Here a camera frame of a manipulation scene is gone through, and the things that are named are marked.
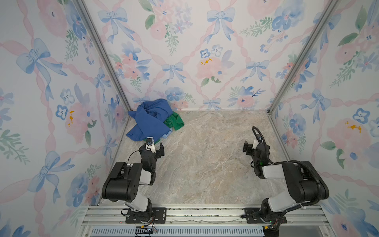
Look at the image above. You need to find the light blue cloth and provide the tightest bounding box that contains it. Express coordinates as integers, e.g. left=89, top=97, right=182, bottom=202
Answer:
left=161, top=130, right=172, bottom=139

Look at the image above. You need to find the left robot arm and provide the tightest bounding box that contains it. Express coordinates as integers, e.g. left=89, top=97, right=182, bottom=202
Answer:
left=102, top=142, right=166, bottom=225

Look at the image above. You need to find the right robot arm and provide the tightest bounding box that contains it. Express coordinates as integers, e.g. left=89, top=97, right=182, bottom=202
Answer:
left=241, top=140, right=329, bottom=230

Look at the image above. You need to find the green cloth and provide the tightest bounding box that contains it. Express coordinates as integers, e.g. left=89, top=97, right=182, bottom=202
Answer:
left=155, top=112, right=185, bottom=144

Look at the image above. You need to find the dark blue cloth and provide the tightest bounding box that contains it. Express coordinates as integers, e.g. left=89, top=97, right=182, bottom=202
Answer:
left=126, top=99, right=173, bottom=143

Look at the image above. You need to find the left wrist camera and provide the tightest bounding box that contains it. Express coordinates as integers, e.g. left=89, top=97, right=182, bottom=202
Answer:
left=146, top=137, right=156, bottom=153

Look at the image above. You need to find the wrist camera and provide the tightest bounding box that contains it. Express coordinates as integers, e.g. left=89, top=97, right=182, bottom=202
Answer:
left=146, top=137, right=156, bottom=153
left=253, top=136, right=263, bottom=149

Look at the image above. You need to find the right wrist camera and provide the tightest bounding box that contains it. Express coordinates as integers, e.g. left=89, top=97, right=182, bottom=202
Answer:
left=253, top=136, right=263, bottom=149

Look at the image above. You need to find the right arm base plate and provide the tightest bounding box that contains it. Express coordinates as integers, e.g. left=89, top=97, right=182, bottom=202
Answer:
left=241, top=207, right=282, bottom=225

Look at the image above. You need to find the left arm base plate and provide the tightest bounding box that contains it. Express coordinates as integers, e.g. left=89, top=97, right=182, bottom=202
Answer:
left=122, top=207, right=167, bottom=224

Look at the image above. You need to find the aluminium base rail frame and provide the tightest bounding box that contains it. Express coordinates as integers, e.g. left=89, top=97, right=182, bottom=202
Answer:
left=77, top=202, right=336, bottom=237

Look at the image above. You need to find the right aluminium corner post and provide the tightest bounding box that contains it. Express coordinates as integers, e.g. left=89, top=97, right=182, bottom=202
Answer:
left=267, top=0, right=339, bottom=116

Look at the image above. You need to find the aluminium corner post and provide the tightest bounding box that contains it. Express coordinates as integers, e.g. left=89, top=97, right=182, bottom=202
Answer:
left=73, top=0, right=132, bottom=111
left=267, top=0, right=339, bottom=116

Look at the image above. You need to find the left aluminium corner post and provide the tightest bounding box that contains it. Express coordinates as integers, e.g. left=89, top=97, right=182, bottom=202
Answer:
left=73, top=0, right=132, bottom=111

